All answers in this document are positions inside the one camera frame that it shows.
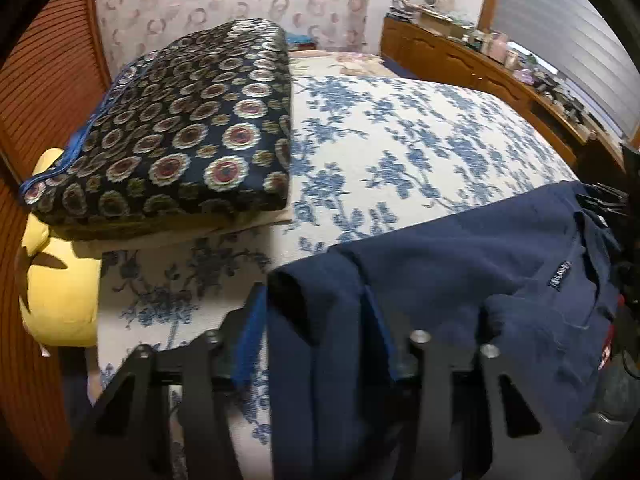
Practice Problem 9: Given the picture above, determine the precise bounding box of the yellow plush toy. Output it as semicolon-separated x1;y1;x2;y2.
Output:
19;147;103;356

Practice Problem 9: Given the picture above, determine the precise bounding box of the red cloth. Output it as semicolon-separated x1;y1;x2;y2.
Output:
597;327;619;366

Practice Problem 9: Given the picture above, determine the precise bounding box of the wooden louvred wardrobe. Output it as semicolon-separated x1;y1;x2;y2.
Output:
0;0;113;480

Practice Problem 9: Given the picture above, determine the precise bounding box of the person's right forearm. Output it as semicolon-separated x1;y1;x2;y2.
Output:
590;350;640;480

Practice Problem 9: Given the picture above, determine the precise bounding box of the blue floral white blanket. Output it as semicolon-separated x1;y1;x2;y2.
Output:
87;75;581;480

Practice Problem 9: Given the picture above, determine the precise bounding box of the dark ring patterned cushion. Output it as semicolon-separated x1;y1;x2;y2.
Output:
20;19;293;241

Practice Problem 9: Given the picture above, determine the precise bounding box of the open cardboard box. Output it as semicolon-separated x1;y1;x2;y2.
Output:
417;10;451;29

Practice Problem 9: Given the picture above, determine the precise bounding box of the ring patterned curtain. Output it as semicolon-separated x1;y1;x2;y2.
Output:
92;0;386;76

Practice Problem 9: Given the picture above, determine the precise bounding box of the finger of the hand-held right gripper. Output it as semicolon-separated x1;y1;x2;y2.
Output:
575;183;629;205
582;204;627;234

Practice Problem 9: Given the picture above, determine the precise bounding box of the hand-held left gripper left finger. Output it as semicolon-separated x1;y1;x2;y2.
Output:
57;282;269;480

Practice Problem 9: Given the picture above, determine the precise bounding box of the wooden sideboard cabinet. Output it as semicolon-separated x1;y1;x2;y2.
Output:
380;15;626;171

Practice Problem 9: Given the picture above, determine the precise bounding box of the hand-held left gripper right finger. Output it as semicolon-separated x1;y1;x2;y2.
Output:
361;284;584;480

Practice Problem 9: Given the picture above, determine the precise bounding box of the grey window blind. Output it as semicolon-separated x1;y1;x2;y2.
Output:
487;0;640;141

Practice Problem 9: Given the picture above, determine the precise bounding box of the rose floral blanket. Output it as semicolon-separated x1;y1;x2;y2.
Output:
287;50;401;81

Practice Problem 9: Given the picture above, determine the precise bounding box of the navy printed t-shirt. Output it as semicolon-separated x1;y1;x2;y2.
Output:
265;180;626;480

